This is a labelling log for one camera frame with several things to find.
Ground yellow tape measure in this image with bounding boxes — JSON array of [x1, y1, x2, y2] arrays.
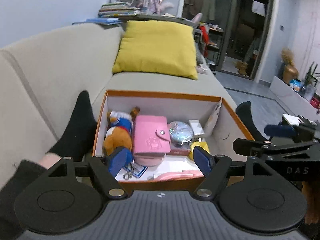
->
[[188, 140, 211, 161]]

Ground pink notebook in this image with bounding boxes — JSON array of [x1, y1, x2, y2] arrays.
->
[[148, 170, 203, 181]]

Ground brown plush toy blue shirt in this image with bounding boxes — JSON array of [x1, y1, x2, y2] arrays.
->
[[103, 107, 140, 155]]

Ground round glitter compact mirror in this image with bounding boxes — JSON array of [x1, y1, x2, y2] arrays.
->
[[168, 121, 194, 145]]

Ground pink wallet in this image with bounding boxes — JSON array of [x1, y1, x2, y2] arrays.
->
[[132, 115, 171, 156]]

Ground right hand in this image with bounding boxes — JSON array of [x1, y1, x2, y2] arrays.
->
[[302, 182, 319, 224]]

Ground white tv cabinet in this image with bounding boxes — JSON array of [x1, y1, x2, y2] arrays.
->
[[270, 76, 319, 120]]

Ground left black sock foot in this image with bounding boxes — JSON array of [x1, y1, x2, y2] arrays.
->
[[49, 90, 97, 162]]

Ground black sock foot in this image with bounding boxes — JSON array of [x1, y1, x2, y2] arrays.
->
[[235, 101, 267, 142], [49, 90, 97, 162]]

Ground right black sock foot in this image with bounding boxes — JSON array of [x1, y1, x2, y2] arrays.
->
[[235, 101, 267, 142]]

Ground green potted plant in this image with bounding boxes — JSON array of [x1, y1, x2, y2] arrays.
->
[[300, 62, 319, 102]]

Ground orange cardboard box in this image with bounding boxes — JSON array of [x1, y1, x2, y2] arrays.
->
[[93, 90, 253, 193]]

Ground gold vase dried flowers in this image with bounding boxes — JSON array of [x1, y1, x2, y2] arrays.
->
[[281, 48, 299, 84]]

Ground left leg black trousers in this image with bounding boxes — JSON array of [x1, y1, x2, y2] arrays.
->
[[1, 153, 61, 239]]

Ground beige sofa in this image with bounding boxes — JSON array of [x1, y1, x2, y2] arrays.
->
[[1, 23, 236, 185]]

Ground yellow cushion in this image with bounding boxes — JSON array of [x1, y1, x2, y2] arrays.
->
[[112, 20, 198, 80]]

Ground stack of books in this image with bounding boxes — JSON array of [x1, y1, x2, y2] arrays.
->
[[98, 2, 140, 17]]

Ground silver keychain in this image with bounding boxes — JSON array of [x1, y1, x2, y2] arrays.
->
[[123, 161, 148, 180]]

